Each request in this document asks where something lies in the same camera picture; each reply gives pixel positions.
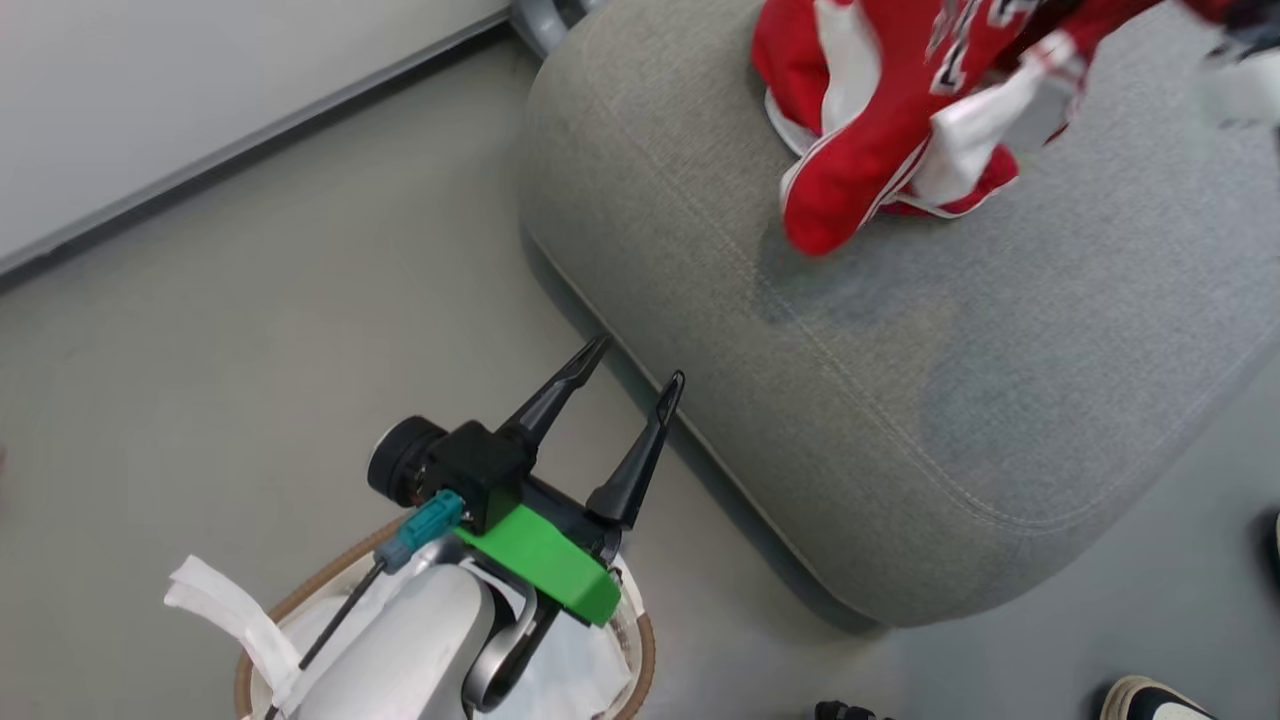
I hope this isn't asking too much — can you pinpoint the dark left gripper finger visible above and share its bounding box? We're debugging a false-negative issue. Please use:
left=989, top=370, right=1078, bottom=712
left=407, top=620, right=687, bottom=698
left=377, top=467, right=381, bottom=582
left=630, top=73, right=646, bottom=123
left=585, top=370, right=687, bottom=531
left=498, top=334, right=611, bottom=471

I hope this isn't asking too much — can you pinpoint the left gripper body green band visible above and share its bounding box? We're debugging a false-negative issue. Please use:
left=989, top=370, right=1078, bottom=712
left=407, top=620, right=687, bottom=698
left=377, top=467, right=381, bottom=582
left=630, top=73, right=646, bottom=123
left=454, top=477, right=635, bottom=629

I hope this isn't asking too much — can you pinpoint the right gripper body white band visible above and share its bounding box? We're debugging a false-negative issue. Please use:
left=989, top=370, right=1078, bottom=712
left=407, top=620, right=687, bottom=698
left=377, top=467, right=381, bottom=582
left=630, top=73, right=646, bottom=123
left=1192, top=0, right=1280, bottom=129

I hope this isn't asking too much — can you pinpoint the red white sports jersey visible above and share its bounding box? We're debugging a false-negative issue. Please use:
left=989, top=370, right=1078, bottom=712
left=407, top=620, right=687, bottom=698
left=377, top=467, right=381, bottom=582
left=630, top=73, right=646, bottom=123
left=750, top=0, right=1246, bottom=258

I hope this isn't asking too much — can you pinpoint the round wicker laundry basket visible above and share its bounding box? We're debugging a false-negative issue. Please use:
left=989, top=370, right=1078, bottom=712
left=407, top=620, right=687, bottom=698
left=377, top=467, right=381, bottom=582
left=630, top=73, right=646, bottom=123
left=233, top=515, right=658, bottom=720

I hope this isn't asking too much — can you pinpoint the grey fabric ottoman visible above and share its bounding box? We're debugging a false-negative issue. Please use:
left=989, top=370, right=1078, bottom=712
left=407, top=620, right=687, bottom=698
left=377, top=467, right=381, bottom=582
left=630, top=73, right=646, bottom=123
left=516, top=0, right=1280, bottom=633

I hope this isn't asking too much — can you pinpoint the short grey partition foot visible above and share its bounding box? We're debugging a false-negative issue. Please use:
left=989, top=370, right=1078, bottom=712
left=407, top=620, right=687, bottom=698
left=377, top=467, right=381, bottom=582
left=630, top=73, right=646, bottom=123
left=508, top=0, right=607, bottom=59

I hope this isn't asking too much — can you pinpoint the white black shoe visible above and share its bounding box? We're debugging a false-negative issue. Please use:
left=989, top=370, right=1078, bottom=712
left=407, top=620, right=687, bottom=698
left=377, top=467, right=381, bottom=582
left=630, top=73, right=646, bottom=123
left=1098, top=675, right=1219, bottom=720

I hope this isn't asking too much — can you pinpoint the black cable with teal connector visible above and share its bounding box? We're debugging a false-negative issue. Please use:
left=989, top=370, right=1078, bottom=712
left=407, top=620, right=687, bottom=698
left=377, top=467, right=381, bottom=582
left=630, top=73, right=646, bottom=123
left=262, top=489, right=468, bottom=720

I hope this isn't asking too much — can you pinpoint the grey partition bottom rail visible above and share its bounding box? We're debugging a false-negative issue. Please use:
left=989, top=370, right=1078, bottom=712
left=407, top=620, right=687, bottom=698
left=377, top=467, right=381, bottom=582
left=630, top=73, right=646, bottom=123
left=0, top=8, right=513, bottom=289

